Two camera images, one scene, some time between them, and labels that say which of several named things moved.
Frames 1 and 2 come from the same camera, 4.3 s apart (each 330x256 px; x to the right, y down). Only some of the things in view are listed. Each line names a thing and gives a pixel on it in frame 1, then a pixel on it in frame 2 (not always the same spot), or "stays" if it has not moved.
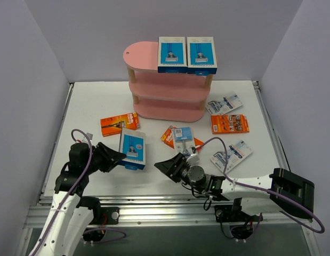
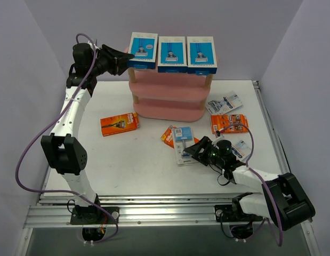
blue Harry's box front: (171, 55) stays
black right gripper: (178, 168) to (206, 152)
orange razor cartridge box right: (229, 124) stays
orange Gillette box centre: (168, 137) stays
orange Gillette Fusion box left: (114, 125) stays
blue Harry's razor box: (201, 58) stays
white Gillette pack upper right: (223, 104) stays
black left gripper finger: (105, 158) to (119, 56)
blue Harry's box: (133, 145) to (143, 46)
